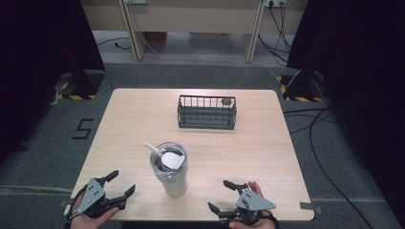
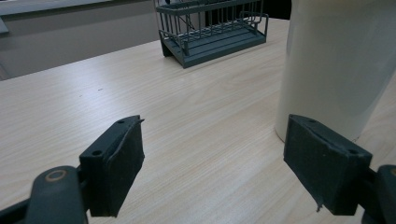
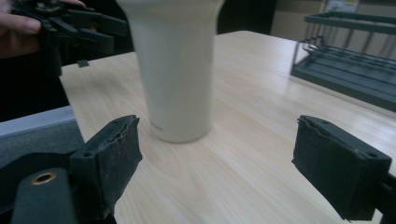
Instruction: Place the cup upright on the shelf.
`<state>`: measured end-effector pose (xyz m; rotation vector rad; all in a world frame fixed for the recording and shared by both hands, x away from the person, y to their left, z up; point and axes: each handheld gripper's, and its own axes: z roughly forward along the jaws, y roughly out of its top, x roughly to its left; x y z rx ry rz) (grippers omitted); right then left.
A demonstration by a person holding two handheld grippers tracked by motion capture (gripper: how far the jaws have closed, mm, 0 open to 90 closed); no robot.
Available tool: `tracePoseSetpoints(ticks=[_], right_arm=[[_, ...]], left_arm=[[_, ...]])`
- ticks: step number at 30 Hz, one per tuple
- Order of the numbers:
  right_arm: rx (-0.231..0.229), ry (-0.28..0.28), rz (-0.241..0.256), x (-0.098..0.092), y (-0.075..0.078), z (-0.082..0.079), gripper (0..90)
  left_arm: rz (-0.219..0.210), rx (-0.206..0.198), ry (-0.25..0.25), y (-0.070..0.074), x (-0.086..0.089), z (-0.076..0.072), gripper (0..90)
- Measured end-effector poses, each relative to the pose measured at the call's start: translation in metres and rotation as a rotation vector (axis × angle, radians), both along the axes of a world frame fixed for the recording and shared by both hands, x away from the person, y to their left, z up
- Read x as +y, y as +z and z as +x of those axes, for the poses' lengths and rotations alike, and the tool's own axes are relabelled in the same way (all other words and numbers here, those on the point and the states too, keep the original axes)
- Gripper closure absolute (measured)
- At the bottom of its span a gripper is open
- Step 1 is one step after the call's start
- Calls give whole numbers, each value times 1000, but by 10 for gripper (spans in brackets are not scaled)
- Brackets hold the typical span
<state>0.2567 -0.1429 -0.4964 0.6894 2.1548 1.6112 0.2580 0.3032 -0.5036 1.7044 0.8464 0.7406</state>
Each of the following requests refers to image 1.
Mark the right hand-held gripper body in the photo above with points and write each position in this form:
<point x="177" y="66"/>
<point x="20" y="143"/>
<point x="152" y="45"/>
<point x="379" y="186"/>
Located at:
<point x="251" y="203"/>

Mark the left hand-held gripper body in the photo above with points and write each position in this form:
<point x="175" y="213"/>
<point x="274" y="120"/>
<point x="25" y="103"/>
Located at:
<point x="90" y="196"/>

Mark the white tumbler with clear lid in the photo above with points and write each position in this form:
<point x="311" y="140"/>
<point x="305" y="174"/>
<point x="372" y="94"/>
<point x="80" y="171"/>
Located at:
<point x="170" y="171"/>

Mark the person's right hand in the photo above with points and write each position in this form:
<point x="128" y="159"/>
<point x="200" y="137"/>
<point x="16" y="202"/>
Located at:
<point x="254" y="190"/>

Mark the person's left hand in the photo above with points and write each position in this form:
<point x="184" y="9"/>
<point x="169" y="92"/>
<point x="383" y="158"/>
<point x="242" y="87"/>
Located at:
<point x="86" y="222"/>

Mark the grey tape strip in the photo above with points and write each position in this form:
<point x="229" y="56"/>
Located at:
<point x="310" y="207"/>
<point x="65" y="202"/>

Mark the small dark round tag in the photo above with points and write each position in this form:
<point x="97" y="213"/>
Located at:
<point x="226" y="101"/>

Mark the black stand base striped tape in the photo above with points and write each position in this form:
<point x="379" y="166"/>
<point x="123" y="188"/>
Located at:
<point x="301" y="89"/>
<point x="83" y="85"/>

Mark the black curtain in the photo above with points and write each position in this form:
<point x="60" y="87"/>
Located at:
<point x="38" y="63"/>
<point x="359" y="79"/>

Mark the white wall socket strip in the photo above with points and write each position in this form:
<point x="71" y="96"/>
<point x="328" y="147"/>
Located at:
<point x="275" y="2"/>

